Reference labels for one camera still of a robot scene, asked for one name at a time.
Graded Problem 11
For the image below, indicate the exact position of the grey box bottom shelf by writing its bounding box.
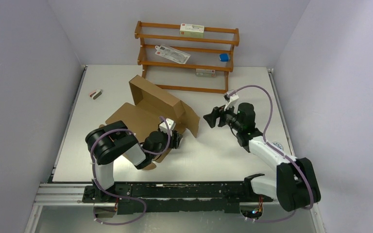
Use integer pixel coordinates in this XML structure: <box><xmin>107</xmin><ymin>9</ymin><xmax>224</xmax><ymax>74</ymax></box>
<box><xmin>195</xmin><ymin>68</ymin><xmax>216</xmax><ymax>78</ymax></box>

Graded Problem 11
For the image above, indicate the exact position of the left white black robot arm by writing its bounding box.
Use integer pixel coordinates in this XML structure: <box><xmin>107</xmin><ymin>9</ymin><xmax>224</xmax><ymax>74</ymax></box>
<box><xmin>85</xmin><ymin>118</ymin><xmax>183</xmax><ymax>202</ymax></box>

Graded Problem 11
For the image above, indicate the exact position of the small blue object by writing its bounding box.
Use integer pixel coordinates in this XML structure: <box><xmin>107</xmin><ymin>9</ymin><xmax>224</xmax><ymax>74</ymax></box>
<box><xmin>219</xmin><ymin>53</ymin><xmax>230</xmax><ymax>62</ymax></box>

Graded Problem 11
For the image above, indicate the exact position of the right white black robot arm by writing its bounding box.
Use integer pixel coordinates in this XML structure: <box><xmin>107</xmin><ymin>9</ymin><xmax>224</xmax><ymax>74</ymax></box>
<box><xmin>203</xmin><ymin>102</ymin><xmax>322</xmax><ymax>212</ymax></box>

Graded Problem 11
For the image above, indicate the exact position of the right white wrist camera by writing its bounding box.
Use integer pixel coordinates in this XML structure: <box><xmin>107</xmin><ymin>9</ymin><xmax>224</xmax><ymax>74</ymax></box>
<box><xmin>224</xmin><ymin>93</ymin><xmax>239</xmax><ymax>111</ymax></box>

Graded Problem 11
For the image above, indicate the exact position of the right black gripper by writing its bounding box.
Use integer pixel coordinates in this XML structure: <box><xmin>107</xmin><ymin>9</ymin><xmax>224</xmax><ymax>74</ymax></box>
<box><xmin>203</xmin><ymin>100</ymin><xmax>242</xmax><ymax>132</ymax></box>

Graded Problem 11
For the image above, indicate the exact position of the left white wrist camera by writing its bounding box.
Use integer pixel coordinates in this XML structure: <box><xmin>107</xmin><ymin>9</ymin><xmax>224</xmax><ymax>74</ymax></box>
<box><xmin>158</xmin><ymin>118</ymin><xmax>176</xmax><ymax>135</ymax></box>

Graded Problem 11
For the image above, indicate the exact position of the aluminium rail frame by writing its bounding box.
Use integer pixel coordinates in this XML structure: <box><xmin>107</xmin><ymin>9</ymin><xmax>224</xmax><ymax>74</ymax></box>
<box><xmin>34</xmin><ymin>183</ymin><xmax>318</xmax><ymax>206</ymax></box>

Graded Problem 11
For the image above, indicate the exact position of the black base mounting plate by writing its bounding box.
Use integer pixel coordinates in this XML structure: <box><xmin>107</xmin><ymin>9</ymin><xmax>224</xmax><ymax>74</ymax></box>
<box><xmin>82</xmin><ymin>181</ymin><xmax>272</xmax><ymax>215</ymax></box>

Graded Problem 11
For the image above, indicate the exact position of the clear plastic packaged item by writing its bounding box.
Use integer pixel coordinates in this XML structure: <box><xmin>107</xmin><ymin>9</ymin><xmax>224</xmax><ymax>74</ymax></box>
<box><xmin>155</xmin><ymin>45</ymin><xmax>190</xmax><ymax>64</ymax></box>

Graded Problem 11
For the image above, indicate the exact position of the white green box top shelf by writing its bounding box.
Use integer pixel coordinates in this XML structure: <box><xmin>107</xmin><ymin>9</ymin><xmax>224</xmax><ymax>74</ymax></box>
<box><xmin>179</xmin><ymin>23</ymin><xmax>205</xmax><ymax>38</ymax></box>

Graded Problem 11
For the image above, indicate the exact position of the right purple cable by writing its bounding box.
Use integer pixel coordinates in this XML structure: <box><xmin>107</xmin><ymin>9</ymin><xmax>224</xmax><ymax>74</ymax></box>
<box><xmin>224</xmin><ymin>84</ymin><xmax>315</xmax><ymax>223</ymax></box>

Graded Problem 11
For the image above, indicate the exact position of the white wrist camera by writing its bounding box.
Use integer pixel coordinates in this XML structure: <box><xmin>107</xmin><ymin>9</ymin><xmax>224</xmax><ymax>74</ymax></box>
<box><xmin>224</xmin><ymin>93</ymin><xmax>239</xmax><ymax>111</ymax></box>
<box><xmin>158</xmin><ymin>118</ymin><xmax>176</xmax><ymax>135</ymax></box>

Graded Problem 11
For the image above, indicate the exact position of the orange wooden shelf rack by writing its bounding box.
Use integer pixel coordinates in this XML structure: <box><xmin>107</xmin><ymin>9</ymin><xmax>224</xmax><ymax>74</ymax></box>
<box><xmin>135</xmin><ymin>21</ymin><xmax>239</xmax><ymax>94</ymax></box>

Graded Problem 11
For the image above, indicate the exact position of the small red grey object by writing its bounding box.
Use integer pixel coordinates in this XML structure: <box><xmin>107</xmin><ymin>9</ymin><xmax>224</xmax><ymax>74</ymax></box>
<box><xmin>89</xmin><ymin>89</ymin><xmax>103</xmax><ymax>100</ymax></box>

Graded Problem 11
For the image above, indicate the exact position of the brown cardboard box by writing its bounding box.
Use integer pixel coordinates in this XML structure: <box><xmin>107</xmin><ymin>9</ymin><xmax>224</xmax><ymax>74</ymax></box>
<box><xmin>99</xmin><ymin>75</ymin><xmax>201</xmax><ymax>172</ymax></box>

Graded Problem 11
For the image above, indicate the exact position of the round blue white sticker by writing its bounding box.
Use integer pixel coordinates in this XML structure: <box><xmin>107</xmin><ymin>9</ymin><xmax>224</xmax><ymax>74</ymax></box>
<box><xmin>272</xmin><ymin>142</ymin><xmax>284</xmax><ymax>152</ymax></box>

